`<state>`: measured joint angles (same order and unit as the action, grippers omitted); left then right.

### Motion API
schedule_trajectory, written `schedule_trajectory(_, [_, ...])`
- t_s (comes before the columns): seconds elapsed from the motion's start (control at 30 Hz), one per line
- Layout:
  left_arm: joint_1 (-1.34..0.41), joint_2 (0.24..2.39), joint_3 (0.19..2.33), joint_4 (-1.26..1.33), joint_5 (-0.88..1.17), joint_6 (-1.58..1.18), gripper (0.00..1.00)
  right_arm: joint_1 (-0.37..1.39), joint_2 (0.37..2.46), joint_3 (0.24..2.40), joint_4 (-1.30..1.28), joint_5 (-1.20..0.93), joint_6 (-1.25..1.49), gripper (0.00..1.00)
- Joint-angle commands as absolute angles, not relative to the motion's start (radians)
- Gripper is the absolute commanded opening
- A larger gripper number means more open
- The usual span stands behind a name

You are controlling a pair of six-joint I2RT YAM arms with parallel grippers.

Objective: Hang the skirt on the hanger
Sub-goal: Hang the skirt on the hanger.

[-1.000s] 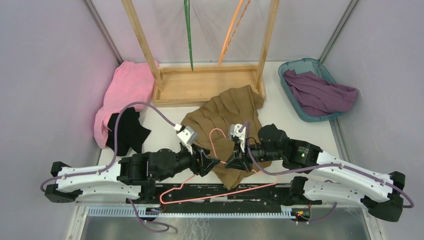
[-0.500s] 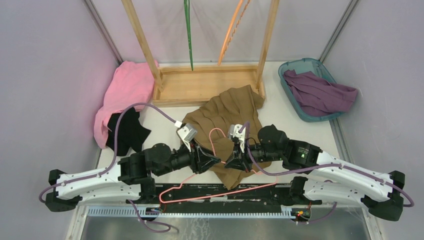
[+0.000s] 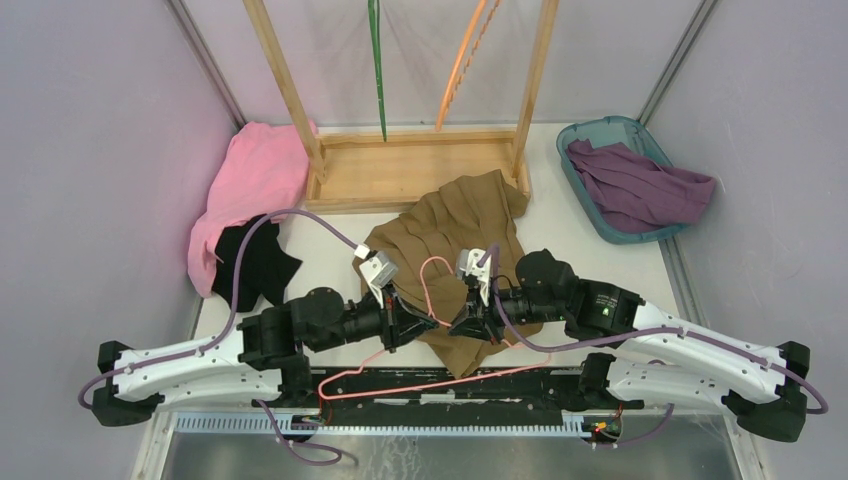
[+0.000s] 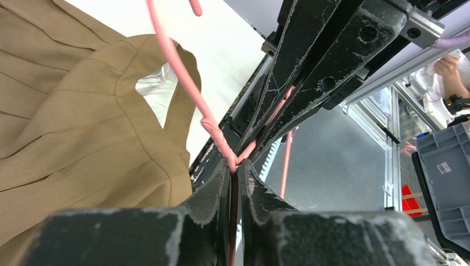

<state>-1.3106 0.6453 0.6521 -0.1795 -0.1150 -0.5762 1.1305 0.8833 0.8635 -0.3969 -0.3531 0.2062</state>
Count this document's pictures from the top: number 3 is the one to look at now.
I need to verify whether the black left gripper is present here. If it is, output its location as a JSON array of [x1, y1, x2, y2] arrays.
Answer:
[[312, 279, 440, 353]]

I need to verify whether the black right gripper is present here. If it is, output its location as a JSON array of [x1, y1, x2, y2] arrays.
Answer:
[[446, 273, 566, 345]]

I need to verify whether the pink thin hanger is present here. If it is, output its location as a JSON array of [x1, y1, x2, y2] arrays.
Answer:
[[316, 254, 552, 402]]

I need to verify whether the tan brown pleated skirt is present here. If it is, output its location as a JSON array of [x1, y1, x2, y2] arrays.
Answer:
[[352, 169, 546, 380]]

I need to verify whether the orange wavy hanger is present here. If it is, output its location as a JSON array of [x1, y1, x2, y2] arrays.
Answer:
[[434, 0, 501, 132]]

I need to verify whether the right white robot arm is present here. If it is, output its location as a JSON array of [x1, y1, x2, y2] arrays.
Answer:
[[449, 249, 810, 443]]

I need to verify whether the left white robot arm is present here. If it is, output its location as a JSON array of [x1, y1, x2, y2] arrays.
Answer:
[[81, 285, 439, 427]]

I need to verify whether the green hanger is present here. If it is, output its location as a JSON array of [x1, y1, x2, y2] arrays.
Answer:
[[367, 0, 387, 142]]

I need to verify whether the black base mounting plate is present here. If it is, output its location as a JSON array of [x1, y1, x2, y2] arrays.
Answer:
[[271, 367, 645, 427]]

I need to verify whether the black garment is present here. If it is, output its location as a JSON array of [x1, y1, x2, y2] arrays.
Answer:
[[212, 215, 302, 313]]

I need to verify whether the wooden clothes rack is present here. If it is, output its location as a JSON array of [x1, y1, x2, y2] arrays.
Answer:
[[244, 0, 559, 214]]

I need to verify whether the pink garment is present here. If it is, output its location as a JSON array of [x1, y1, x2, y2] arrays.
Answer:
[[187, 122, 310, 298]]

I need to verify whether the purple garment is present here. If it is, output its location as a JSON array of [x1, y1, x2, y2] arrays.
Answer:
[[565, 140, 717, 234]]

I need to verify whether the teal plastic bin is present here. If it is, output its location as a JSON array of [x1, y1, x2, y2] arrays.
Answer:
[[555, 115, 715, 245]]

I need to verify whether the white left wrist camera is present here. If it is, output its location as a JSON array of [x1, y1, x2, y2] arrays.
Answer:
[[354, 244, 398, 308]]

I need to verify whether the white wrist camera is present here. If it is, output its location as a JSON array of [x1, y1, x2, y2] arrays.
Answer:
[[456, 244, 499, 307], [354, 244, 398, 308]]

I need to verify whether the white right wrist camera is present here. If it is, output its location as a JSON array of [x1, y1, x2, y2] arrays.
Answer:
[[456, 244, 499, 307]]

